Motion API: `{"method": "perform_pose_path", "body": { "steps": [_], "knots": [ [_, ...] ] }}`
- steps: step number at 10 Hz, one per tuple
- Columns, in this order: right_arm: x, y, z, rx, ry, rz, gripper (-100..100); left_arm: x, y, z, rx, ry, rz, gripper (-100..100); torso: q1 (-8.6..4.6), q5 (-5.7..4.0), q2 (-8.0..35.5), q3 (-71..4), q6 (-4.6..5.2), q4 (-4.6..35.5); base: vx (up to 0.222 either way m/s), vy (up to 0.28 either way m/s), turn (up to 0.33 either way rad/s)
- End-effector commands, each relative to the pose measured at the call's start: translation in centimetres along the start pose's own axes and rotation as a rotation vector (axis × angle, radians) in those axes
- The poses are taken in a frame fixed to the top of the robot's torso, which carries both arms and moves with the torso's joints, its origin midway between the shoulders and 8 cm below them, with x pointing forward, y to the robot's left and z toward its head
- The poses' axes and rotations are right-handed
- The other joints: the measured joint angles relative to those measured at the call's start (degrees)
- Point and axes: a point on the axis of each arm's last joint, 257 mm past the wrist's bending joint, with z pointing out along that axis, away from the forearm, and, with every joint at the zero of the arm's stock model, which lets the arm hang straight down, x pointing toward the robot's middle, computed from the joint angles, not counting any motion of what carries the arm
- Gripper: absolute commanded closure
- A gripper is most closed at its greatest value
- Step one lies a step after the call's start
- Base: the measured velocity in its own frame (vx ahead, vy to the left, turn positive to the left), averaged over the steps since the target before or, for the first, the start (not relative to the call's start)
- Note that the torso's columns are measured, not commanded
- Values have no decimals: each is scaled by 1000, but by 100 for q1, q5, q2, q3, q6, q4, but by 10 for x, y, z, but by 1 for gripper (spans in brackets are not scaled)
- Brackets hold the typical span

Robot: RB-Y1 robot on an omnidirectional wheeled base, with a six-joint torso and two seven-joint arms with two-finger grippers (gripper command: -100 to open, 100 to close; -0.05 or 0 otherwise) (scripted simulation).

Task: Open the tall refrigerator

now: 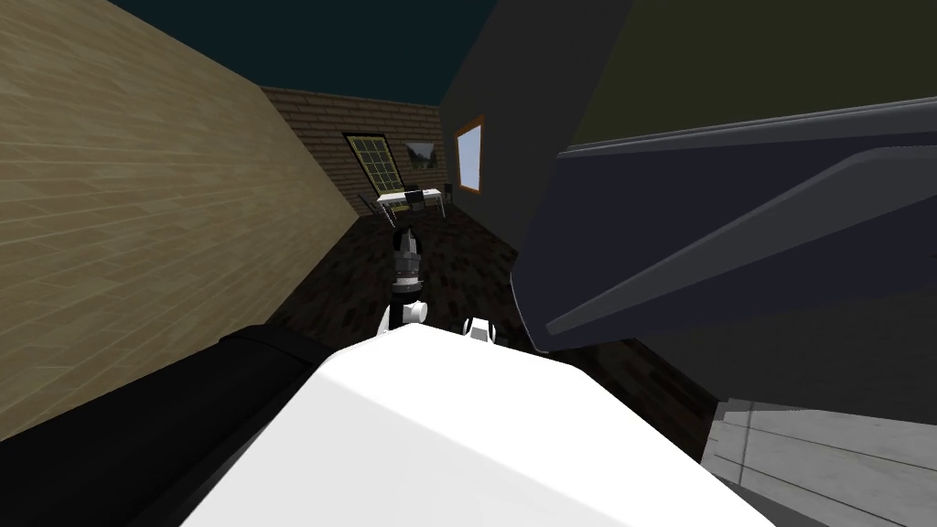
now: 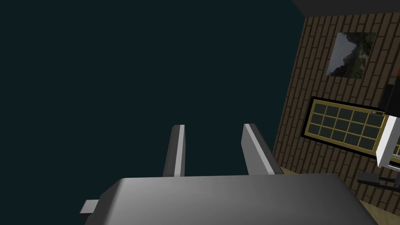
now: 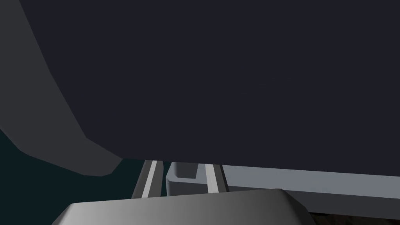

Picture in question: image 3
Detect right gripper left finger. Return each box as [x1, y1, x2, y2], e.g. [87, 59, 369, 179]
[131, 159, 164, 200]

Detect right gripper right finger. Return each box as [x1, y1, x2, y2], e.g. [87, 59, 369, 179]
[204, 164, 230, 194]

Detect grey bar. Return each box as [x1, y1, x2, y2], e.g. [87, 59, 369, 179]
[165, 161, 400, 221]

